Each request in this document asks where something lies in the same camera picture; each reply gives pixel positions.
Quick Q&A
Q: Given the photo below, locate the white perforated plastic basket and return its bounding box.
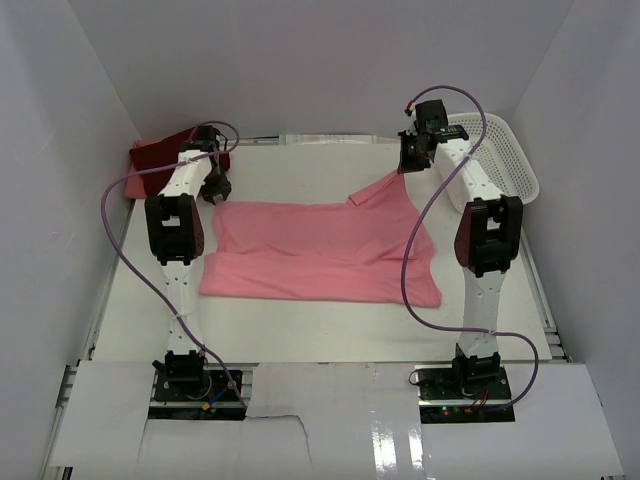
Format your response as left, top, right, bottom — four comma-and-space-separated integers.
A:
447, 112, 541, 217

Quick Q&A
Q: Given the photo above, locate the pink t shirt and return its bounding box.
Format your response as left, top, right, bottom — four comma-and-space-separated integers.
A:
199, 172, 442, 308

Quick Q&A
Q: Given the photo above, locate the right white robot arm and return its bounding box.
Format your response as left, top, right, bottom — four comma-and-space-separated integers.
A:
398, 100, 523, 399

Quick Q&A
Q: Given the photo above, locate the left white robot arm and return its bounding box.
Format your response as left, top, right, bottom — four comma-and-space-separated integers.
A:
134, 123, 231, 400

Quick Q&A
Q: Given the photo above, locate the folded dark red t shirt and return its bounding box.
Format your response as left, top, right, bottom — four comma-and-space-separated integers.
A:
129, 129, 199, 172

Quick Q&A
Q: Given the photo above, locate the white paper sheet front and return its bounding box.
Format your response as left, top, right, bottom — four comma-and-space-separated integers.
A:
50, 362, 624, 479

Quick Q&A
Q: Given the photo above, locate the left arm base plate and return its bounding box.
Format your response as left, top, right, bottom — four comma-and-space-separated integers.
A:
148, 350, 253, 421

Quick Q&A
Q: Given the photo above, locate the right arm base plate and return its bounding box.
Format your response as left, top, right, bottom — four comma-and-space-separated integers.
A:
408, 367, 516, 425

